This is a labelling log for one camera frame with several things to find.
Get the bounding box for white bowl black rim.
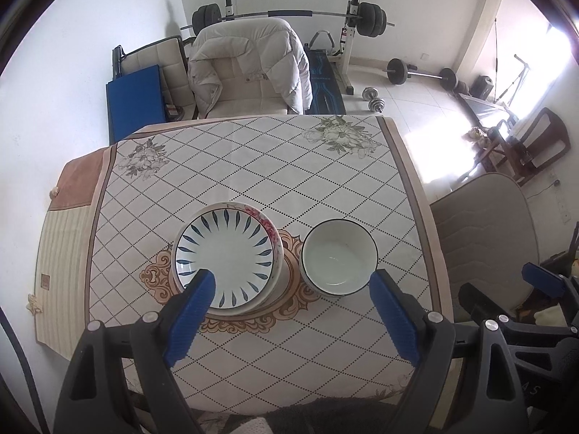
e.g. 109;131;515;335
299;218;378;298

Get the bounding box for blue striped white plate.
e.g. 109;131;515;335
174;205;277;309

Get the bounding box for white plate pink roses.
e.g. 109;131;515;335
169;201;287;318

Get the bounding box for beige upholstered chair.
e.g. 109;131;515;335
431;174;539;322

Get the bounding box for beige brown striped cloth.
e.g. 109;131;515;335
26;148;111;359

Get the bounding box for patterned floral tablecloth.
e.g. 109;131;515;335
88;116;452;414

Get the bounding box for dark wooden chair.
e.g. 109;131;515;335
474;107;571;186

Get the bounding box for black trash bin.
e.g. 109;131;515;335
469;75;494;100

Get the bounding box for chrome dumbbell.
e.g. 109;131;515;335
362;86;386;113

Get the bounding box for black barbell on floor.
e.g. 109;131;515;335
386;58;458;92

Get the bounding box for blue black weight bench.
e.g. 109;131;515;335
305;48;346;115

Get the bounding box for blue folded mat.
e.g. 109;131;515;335
106;65;166;144

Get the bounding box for cream side chair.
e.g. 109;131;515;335
112;35;198;121

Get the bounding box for barbell on rack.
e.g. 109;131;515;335
182;2;394;37

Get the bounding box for cream padded chair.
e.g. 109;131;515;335
207;58;288;119

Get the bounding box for white puffer jacket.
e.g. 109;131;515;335
187;18;313;119

